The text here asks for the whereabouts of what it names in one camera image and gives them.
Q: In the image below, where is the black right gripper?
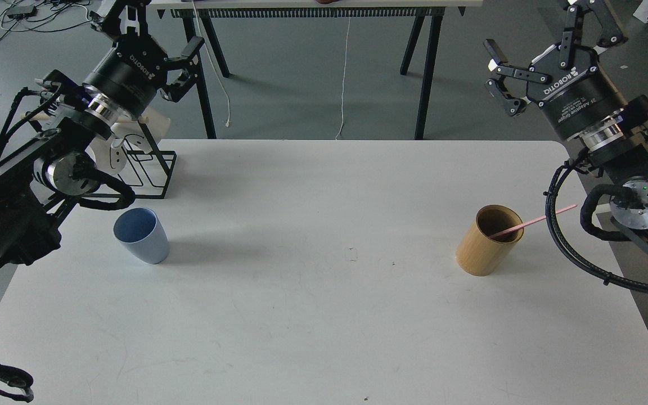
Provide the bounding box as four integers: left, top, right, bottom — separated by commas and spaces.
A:
483, 0, 629, 141

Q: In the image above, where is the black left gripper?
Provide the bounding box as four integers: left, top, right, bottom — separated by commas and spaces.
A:
83, 1, 205, 115

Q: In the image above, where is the pink chopstick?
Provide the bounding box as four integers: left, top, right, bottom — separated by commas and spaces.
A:
488, 204, 578, 239

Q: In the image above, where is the light blue plastic cup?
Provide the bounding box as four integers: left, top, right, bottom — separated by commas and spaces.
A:
112, 207, 170, 264

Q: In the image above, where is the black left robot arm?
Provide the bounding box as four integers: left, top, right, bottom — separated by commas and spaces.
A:
0, 1, 205, 269

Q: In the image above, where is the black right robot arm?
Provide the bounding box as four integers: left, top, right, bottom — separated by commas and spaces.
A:
484, 1, 648, 294

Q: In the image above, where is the background trestle table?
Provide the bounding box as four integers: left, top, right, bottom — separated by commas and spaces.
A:
147, 1, 483, 140

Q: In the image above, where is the white square mug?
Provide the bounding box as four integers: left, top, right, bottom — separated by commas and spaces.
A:
141, 107, 172, 140

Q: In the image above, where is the white mug on rack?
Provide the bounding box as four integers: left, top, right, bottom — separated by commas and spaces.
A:
85, 138, 129, 182

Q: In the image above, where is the bamboo cylindrical holder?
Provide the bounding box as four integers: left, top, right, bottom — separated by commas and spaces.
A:
455, 205, 524, 277

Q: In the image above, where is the white hanging charger cable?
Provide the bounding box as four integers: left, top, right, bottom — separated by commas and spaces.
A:
192, 0, 232, 128

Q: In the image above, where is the floor cables and adapter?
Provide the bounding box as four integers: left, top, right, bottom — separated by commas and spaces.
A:
0, 0, 105, 71

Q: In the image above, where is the black wire cup rack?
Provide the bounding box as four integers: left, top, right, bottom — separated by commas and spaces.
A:
23, 104, 178, 199

